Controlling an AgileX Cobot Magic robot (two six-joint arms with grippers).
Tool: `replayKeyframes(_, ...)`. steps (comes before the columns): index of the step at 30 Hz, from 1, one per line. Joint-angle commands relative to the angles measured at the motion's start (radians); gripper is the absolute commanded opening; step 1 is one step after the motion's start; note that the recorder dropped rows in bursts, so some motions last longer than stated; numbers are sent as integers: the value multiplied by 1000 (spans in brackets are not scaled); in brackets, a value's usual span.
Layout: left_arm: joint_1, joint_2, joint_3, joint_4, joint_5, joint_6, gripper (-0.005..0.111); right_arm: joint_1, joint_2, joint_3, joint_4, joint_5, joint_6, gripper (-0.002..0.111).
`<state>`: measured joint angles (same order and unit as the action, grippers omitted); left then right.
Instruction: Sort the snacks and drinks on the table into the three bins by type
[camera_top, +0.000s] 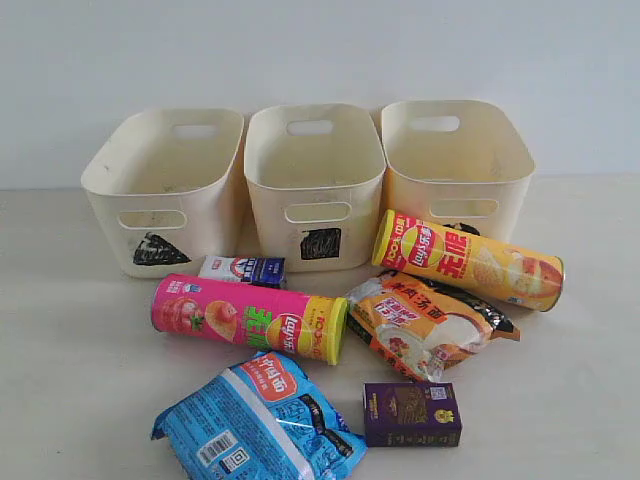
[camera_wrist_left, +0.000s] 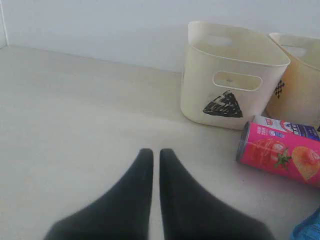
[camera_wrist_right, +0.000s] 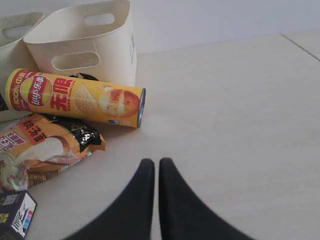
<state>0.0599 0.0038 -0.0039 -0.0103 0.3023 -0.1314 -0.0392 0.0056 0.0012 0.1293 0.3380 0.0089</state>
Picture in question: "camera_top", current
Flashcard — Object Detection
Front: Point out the orange noodle packet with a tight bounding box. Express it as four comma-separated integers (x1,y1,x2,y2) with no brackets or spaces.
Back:
346,270,520,382

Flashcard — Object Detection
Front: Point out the yellow Lays chips can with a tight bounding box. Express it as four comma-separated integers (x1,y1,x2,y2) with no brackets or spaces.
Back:
372,209,565,312

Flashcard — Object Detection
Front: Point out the blue noodle packet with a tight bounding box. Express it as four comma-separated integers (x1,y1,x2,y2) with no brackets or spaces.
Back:
151,352,367,480

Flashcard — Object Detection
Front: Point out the purple small box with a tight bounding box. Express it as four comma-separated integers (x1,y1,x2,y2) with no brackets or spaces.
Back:
363,382,462,447

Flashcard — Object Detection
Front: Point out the white blue milk carton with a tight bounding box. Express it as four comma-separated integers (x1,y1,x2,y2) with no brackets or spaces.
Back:
198,255,286,289

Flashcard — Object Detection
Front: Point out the cream bin square mark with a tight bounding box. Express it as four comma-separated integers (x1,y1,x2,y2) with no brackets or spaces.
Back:
244,104,386,273

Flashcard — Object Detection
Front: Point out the pink Lays chips can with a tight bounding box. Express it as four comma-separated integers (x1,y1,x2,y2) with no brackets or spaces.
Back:
151,274,348,365

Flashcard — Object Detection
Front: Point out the cream bin triangle mark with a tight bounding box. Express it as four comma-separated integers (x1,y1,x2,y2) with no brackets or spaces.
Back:
81,108,248,278

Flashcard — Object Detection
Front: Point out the cream bin circle mark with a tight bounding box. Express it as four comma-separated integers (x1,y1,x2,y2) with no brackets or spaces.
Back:
380,100,536,242

